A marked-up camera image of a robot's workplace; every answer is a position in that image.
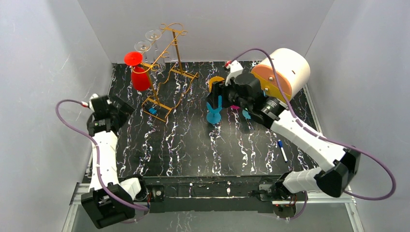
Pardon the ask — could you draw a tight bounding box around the teal blue wine glass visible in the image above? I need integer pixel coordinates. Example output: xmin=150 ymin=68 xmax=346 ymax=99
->
xmin=206 ymin=95 xmax=222 ymax=124

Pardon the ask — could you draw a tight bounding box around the yellow wine glass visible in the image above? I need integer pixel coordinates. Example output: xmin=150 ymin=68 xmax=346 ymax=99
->
xmin=208 ymin=76 xmax=225 ymax=93

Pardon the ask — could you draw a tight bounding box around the light blue wine glass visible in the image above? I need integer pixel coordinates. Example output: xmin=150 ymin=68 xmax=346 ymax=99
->
xmin=242 ymin=110 xmax=251 ymax=119

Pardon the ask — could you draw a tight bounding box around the red wine glass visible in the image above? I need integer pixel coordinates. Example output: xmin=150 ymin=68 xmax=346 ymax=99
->
xmin=124 ymin=52 xmax=150 ymax=91

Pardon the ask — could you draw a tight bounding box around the gold wire glass rack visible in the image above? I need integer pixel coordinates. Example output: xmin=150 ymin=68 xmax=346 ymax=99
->
xmin=139 ymin=23 xmax=199 ymax=122

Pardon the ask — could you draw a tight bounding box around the clear wine glass front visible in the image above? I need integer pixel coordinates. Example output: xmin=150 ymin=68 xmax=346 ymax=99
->
xmin=134 ymin=40 xmax=151 ymax=63

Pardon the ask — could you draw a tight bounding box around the clear wine glass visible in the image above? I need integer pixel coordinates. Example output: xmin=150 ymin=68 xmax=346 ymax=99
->
xmin=145 ymin=29 xmax=162 ymax=51
xmin=134 ymin=40 xmax=151 ymax=63

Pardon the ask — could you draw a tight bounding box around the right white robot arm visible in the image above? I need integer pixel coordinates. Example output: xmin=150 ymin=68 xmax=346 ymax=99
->
xmin=206 ymin=73 xmax=360 ymax=198

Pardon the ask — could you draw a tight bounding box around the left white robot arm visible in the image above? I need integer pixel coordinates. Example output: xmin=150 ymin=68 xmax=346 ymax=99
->
xmin=81 ymin=94 xmax=149 ymax=229

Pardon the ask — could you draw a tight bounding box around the clear wine glass rear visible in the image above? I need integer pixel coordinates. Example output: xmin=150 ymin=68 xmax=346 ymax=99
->
xmin=145 ymin=29 xmax=162 ymax=51

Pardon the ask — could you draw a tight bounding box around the white cylindrical drawer box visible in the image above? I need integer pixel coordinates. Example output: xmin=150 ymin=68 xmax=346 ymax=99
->
xmin=251 ymin=48 xmax=311 ymax=102

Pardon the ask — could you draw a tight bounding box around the black marble pattern mat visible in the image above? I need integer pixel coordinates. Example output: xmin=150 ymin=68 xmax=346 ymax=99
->
xmin=108 ymin=61 xmax=317 ymax=177

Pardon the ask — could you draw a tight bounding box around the blue white marker pen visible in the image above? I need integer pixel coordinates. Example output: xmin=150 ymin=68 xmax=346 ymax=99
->
xmin=278 ymin=140 xmax=288 ymax=163

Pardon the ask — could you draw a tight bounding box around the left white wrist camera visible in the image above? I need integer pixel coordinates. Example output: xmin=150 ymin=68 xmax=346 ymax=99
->
xmin=89 ymin=93 xmax=99 ymax=100

